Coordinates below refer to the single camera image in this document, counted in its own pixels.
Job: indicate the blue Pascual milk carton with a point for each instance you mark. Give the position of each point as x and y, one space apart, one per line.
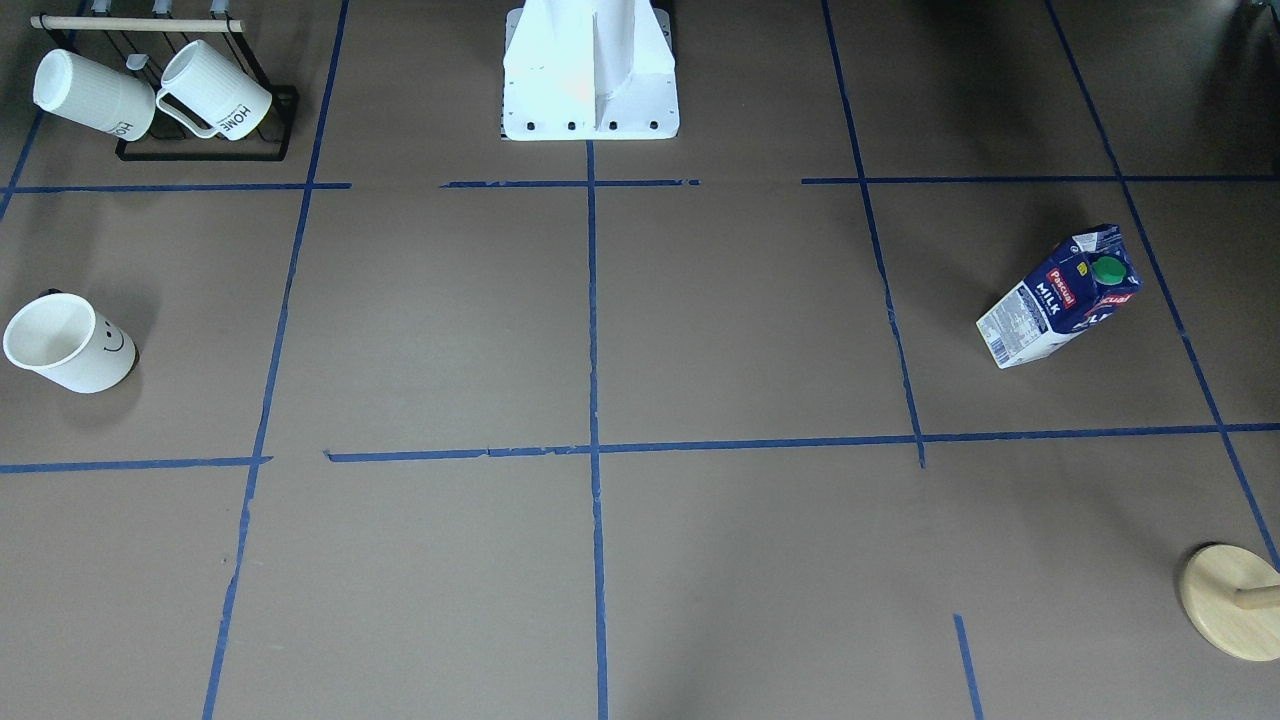
1085 279

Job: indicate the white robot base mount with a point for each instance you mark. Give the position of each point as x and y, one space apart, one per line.
590 70

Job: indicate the white HOME mug with handle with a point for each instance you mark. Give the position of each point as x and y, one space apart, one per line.
210 96

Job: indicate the round wooden stand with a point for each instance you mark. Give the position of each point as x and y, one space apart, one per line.
1230 596

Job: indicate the white smiley face cup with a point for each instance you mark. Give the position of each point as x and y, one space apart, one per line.
65 339

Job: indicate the black wire mug rack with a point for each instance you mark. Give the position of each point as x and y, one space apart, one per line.
142 44

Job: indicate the white ribbed mug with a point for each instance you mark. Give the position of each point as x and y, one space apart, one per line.
79 89

